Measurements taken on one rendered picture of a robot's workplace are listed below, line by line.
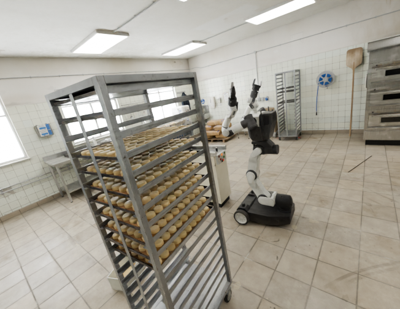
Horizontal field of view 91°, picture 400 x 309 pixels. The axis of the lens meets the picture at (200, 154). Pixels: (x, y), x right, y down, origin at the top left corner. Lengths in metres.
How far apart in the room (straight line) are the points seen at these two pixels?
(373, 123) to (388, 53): 1.28
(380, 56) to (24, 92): 6.97
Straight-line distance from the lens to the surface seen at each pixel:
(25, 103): 5.48
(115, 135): 0.83
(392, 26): 6.31
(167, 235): 1.21
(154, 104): 1.01
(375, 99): 5.29
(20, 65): 5.62
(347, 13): 6.38
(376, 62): 5.27
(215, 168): 2.76
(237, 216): 2.71
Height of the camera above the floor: 1.70
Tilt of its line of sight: 17 degrees down
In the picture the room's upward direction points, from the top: 11 degrees counter-clockwise
